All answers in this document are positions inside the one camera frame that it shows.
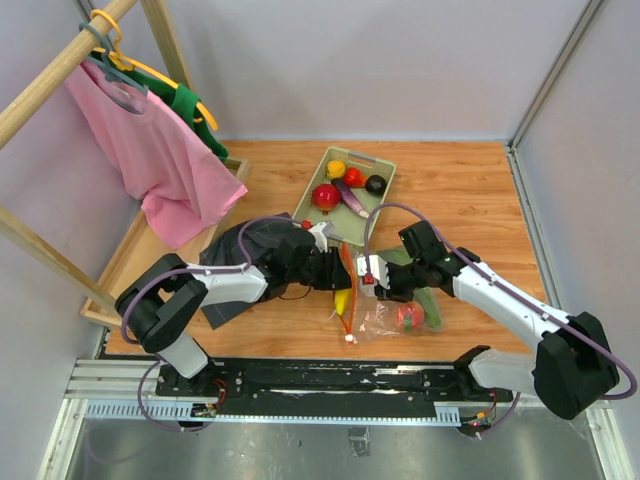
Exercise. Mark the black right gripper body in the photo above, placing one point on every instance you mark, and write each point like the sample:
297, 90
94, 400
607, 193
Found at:
402, 282

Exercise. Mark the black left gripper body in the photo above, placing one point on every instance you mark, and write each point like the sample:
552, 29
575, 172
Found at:
320, 269

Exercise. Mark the yellow fake banana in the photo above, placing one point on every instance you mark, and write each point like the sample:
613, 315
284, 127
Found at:
341, 300

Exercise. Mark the green fake leafy vegetable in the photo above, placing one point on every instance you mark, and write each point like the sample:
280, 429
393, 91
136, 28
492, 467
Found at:
425, 296

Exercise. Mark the orange fake peach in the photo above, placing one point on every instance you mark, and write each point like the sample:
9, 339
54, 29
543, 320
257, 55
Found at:
410, 317

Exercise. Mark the clear zip top bag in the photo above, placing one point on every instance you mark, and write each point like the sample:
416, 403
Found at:
365, 317

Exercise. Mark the red fake apple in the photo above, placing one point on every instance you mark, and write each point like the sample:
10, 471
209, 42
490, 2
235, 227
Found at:
325, 198

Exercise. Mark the purple fake eggplant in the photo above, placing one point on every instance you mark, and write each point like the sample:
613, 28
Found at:
349, 199

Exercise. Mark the yellow fake orange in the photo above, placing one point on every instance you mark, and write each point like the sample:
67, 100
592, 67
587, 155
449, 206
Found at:
335, 169

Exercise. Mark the dark fake avocado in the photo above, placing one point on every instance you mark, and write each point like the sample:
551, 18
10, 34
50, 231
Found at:
376, 185

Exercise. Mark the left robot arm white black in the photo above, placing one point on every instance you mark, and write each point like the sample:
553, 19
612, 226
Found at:
158, 306

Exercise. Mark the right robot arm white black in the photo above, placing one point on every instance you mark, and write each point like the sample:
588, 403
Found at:
570, 365

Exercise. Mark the dark grey checked cloth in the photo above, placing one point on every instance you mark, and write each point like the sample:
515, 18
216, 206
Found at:
258, 239

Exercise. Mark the pink t-shirt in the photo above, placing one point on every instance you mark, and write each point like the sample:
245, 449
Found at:
183, 186

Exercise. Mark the green t-shirt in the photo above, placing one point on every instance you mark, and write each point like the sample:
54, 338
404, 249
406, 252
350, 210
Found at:
183, 102

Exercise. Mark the wooden clothes rack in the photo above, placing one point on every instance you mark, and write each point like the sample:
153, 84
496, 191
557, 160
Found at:
64, 208

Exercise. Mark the grey clothes hanger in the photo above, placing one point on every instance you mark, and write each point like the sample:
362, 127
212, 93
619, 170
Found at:
111, 73

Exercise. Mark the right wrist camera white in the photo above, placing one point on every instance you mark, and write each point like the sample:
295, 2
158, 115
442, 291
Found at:
372, 273

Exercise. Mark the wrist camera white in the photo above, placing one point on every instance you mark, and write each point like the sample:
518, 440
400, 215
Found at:
320, 232
372, 273

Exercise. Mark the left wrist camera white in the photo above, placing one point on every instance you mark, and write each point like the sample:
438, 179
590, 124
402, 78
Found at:
320, 232

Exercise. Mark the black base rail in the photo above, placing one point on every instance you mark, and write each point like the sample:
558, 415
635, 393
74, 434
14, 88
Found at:
295, 392

